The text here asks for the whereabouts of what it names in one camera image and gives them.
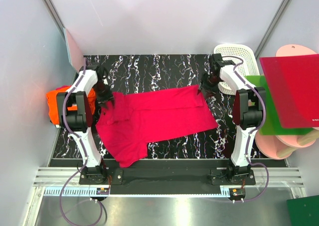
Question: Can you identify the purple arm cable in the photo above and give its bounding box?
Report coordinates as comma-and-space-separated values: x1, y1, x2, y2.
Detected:
221, 56, 269, 202
59, 58, 108, 224

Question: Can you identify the white plastic basket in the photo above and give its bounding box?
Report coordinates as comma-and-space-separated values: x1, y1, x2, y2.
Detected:
213, 43, 259, 95

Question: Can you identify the dark green board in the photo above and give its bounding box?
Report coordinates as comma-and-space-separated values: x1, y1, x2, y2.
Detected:
287, 195, 319, 226

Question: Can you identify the green translucent plastic sheet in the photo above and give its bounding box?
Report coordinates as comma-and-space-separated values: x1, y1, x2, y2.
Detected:
245, 75, 313, 135

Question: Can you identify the pink round stool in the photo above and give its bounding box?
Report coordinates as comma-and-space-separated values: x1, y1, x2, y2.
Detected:
255, 44, 319, 160

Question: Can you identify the red t shirt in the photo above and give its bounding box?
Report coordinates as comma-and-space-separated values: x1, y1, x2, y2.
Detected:
96, 85, 218, 168

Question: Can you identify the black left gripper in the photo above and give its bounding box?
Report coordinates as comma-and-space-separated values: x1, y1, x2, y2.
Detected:
93, 81, 114, 110

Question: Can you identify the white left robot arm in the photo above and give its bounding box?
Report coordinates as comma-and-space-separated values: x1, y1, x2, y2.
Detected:
56, 63, 115, 184

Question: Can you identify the red translucent plastic sheet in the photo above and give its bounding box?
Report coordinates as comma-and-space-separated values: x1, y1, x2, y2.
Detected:
260, 54, 319, 128

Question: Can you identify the white slotted cable duct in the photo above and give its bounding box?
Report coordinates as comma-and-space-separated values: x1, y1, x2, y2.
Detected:
43, 187, 292, 198

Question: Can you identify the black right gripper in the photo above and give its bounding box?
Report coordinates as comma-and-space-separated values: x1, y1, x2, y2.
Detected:
197, 72, 221, 99

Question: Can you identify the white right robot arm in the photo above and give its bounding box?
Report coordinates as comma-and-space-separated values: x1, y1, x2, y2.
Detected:
198, 53, 266, 184

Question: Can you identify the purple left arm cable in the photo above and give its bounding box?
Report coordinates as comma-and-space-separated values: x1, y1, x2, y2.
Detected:
59, 58, 108, 224

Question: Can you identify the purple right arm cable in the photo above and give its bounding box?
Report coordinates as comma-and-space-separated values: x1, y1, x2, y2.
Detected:
221, 56, 269, 202

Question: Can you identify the orange folded t shirt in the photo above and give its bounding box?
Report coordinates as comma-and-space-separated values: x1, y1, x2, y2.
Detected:
46, 86, 96, 125

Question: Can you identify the aluminium rail frame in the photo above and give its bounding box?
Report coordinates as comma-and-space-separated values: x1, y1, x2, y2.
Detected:
34, 167, 304, 187

